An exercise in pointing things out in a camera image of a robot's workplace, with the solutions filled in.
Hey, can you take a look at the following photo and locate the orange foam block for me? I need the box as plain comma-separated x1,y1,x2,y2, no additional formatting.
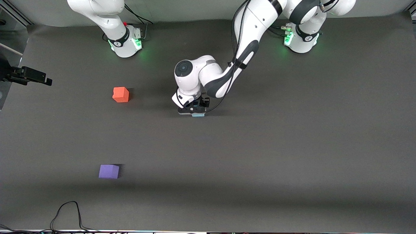
112,87,130,103

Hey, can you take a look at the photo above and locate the purple foam block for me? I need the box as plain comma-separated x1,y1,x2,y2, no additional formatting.
98,164,120,179

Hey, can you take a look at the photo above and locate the thin white bar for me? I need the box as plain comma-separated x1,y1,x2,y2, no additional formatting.
0,42,24,56

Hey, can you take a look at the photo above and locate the dark grey table mat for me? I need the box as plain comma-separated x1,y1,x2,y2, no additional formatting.
0,13,416,233

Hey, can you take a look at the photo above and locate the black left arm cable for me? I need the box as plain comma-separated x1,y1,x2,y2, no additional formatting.
208,0,252,113

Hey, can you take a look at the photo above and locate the black base cable bundle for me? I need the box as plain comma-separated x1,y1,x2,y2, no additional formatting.
123,5,154,25
270,26,290,37

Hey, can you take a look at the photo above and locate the thin black looped cable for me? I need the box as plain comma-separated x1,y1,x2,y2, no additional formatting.
50,201,98,232

